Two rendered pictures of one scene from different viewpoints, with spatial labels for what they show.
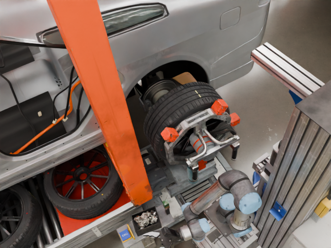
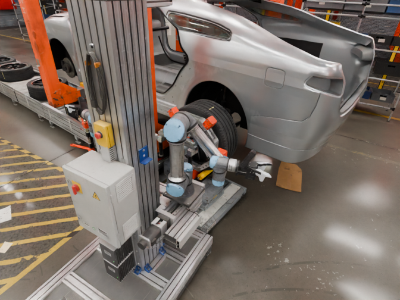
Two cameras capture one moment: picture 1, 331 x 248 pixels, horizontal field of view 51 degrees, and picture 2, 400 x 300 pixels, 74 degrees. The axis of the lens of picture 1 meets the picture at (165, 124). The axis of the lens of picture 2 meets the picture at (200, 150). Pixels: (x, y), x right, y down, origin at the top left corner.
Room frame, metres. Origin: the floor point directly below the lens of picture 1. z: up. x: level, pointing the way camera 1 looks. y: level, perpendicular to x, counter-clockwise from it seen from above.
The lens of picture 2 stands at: (0.36, -2.04, 2.10)
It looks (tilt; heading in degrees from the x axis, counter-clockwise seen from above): 33 degrees down; 58
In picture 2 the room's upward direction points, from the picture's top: 2 degrees clockwise
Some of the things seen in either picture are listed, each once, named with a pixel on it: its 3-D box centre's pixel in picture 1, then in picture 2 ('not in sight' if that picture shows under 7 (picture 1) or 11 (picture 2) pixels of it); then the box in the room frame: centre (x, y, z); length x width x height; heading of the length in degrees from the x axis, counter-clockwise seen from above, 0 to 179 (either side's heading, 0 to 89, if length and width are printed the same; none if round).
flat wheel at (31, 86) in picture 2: not in sight; (49, 87); (0.46, 3.32, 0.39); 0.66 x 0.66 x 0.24
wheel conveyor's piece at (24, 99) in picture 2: not in sight; (54, 99); (0.49, 3.23, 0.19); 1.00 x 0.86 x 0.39; 111
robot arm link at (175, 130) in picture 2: not in sight; (177, 158); (0.95, -0.85, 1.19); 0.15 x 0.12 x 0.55; 43
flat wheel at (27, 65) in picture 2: not in sight; (15, 71); (-0.04, 4.68, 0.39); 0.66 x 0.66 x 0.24
